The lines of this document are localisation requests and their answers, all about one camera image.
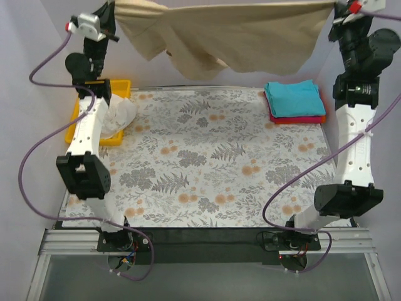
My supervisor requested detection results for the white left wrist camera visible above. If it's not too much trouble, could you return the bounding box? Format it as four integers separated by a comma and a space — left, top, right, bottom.
65, 13, 120, 42

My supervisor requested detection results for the floral patterned table mat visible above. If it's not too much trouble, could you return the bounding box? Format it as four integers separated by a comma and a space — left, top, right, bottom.
61, 89, 358, 229

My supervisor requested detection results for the beige t shirt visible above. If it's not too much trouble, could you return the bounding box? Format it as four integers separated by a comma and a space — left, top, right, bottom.
115, 1, 334, 81

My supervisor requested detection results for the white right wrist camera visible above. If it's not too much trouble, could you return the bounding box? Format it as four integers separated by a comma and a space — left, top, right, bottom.
332, 0, 387, 25

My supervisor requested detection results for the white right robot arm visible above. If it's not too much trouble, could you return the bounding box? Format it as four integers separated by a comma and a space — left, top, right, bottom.
278, 1, 400, 250

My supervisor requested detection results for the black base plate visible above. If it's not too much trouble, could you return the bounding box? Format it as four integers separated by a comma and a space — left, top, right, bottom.
96, 227, 322, 266

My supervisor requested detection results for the aluminium frame rail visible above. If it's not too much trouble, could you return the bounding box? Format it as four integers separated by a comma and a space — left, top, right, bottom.
27, 228, 392, 300

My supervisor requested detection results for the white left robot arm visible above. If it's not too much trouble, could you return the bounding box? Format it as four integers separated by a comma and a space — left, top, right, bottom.
56, 1, 133, 251

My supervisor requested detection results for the white crumpled t shirt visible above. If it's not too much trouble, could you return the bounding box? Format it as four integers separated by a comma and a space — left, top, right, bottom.
101, 94, 138, 139

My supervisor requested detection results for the folded magenta t shirt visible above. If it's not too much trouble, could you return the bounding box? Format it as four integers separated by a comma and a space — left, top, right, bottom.
264, 94, 326, 125

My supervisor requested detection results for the folded turquoise t shirt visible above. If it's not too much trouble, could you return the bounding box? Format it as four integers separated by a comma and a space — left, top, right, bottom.
264, 80, 326, 118

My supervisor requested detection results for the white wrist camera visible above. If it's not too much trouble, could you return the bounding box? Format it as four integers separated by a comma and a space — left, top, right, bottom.
65, 13, 120, 42
332, 0, 387, 25

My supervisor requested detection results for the yellow plastic bin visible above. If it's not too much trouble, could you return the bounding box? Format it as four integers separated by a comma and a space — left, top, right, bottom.
65, 79, 132, 147

